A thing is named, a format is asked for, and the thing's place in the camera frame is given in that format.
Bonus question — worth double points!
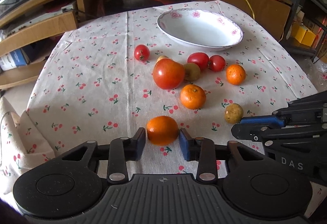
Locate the orange tangerine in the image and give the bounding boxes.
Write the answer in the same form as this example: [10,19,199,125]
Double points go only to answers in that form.
[180,84,206,109]
[146,116,179,146]
[226,64,247,85]

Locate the round red cherry tomato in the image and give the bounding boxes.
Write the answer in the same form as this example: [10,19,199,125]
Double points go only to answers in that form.
[208,55,226,72]

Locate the large red tomato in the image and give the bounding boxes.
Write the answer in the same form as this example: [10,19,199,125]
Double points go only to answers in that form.
[152,58,185,90]

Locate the oval red cherry tomato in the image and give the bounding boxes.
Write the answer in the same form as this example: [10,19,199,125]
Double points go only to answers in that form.
[187,52,209,71]

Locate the cherry print tablecloth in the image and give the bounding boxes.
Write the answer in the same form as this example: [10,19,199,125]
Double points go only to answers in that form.
[1,1,317,206]

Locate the yellow box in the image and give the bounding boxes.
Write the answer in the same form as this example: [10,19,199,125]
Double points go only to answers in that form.
[291,23,316,47]

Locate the small red tomato left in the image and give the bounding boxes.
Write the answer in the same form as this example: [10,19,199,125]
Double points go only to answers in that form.
[134,44,150,61]

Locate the white floral porcelain plate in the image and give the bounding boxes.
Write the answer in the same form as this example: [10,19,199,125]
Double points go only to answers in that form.
[157,8,244,51]

